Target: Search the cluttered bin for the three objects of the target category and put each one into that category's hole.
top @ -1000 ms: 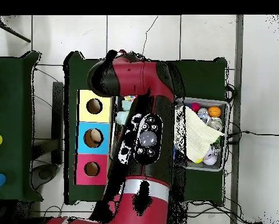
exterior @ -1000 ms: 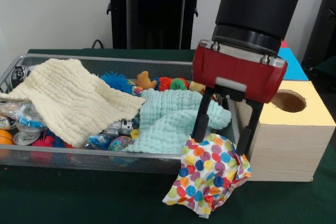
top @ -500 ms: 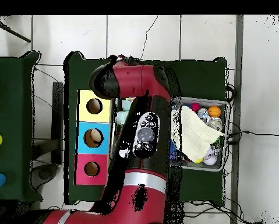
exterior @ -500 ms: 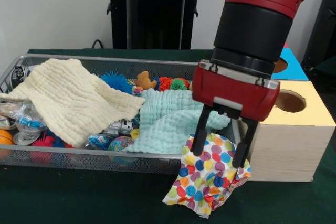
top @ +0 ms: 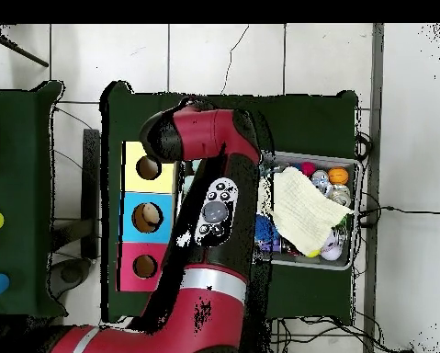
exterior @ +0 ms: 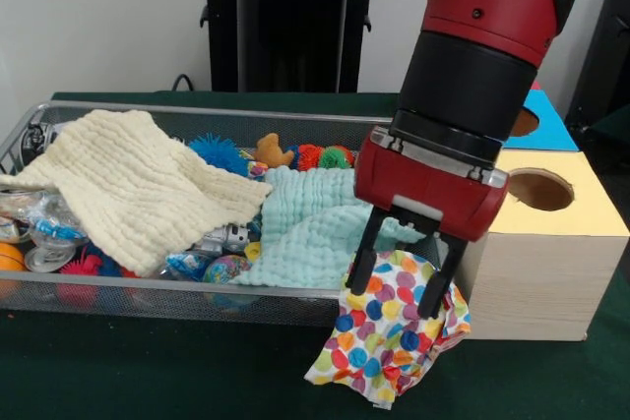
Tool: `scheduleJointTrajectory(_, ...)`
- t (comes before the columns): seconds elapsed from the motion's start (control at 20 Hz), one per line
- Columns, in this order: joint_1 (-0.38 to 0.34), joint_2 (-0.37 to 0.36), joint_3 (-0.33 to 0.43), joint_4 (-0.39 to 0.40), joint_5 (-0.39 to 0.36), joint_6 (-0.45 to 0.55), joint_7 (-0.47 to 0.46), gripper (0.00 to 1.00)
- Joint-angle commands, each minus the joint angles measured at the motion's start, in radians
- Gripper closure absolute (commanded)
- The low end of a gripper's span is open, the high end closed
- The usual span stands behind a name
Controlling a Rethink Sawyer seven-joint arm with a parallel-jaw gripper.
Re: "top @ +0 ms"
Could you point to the shallow silver mesh bin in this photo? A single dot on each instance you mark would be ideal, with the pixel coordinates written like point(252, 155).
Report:
point(315, 263)

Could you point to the black tripod leg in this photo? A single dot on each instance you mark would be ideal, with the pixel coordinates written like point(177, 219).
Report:
point(21, 51)

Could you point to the grey round floor base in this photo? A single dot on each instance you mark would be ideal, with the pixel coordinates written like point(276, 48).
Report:
point(70, 274)

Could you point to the large blue spiky ball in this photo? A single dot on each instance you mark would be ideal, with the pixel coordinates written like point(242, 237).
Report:
point(265, 228)

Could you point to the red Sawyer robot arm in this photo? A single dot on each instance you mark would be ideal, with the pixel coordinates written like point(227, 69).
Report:
point(205, 132)

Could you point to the dark green side table cloth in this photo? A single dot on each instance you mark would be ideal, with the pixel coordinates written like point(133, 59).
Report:
point(17, 165)

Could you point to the silver can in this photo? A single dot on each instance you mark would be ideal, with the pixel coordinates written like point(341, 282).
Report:
point(340, 195)

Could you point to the pink spiky ball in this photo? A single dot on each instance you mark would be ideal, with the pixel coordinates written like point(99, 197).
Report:
point(307, 168)

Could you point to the orange ball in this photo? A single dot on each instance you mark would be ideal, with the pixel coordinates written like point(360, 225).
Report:
point(338, 175)

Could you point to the cream yellow cloth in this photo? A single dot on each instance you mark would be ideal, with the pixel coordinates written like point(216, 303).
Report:
point(304, 209)

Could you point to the yellow ball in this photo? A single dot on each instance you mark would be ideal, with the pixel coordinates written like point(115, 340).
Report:
point(314, 253)

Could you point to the white ball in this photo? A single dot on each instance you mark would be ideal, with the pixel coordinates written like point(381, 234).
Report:
point(331, 250)

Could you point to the wooden box with three holes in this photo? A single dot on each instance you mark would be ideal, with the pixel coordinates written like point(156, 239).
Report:
point(146, 187)

